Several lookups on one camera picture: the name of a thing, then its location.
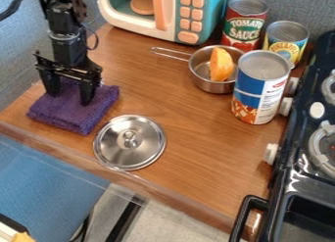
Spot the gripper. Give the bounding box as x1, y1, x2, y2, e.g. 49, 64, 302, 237
32, 31, 105, 107

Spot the violet cloth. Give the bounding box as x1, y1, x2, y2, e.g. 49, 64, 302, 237
24, 77, 122, 137

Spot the silver lid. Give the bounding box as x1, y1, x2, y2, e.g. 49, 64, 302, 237
91, 114, 168, 172

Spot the toy microwave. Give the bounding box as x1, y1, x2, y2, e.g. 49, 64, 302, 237
94, 0, 231, 46

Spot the silver pot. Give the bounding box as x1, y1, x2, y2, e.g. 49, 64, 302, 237
149, 44, 247, 95

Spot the orange toy fruit slice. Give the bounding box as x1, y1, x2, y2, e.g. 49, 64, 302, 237
208, 46, 236, 82

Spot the red tomato sauce can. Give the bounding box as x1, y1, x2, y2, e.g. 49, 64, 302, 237
219, 0, 271, 53

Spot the blue and white can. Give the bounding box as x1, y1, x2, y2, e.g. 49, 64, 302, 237
230, 49, 294, 125

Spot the yellow pineapple can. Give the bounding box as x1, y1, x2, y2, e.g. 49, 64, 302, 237
262, 20, 311, 68

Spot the toy stove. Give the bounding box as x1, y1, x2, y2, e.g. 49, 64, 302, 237
227, 29, 335, 242

